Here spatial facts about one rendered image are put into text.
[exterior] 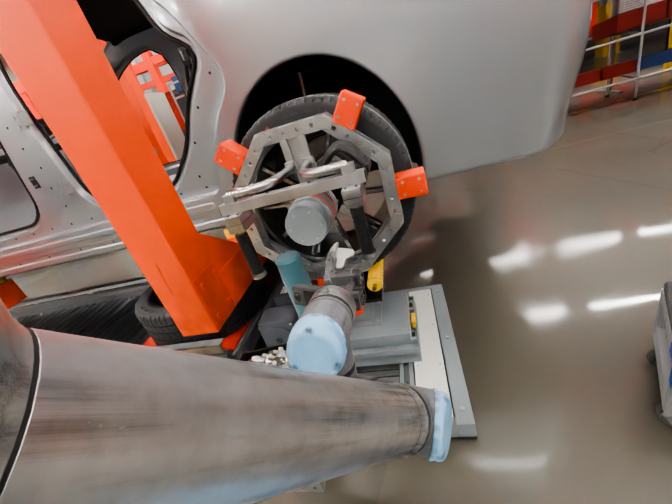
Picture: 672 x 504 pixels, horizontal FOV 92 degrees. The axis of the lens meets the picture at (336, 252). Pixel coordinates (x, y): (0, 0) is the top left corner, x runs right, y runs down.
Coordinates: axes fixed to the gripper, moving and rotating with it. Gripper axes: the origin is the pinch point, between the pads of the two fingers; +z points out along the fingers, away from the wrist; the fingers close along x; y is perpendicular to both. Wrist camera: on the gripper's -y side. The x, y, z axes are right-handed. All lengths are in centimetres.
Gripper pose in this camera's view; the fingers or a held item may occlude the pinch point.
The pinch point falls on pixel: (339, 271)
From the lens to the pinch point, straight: 82.9
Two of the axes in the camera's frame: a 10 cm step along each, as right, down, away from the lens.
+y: 9.7, -1.2, -2.1
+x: -1.7, -9.5, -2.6
